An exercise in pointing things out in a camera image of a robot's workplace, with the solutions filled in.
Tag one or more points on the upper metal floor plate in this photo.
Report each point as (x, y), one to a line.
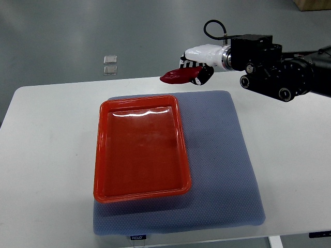
(110, 59)

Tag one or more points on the white table leg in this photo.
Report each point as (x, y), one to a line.
(275, 242)

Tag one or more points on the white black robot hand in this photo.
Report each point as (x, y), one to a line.
(203, 59)

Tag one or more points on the dark blue table label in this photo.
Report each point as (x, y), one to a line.
(320, 234)

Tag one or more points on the red pepper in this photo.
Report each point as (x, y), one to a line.
(181, 75)

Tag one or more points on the red plastic tray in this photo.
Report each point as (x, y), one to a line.
(141, 151)

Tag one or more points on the black table label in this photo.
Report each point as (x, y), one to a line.
(138, 237)

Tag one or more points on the grey-blue mesh mat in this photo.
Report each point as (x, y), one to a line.
(224, 190)

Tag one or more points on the cardboard box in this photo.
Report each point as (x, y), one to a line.
(312, 5)

